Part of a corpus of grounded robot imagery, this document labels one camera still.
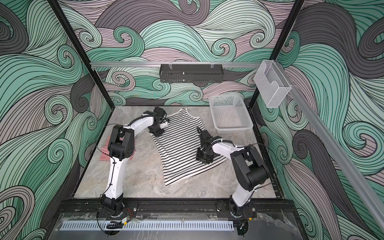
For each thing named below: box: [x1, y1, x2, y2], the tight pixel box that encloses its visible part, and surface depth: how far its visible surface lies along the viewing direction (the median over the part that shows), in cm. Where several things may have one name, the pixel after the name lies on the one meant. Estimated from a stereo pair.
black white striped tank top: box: [151, 108, 227, 186], surface depth 97 cm
